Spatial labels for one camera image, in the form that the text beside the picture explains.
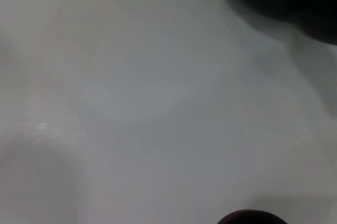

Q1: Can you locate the dark brown small teacup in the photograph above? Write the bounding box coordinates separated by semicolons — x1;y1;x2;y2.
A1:
217;209;288;224

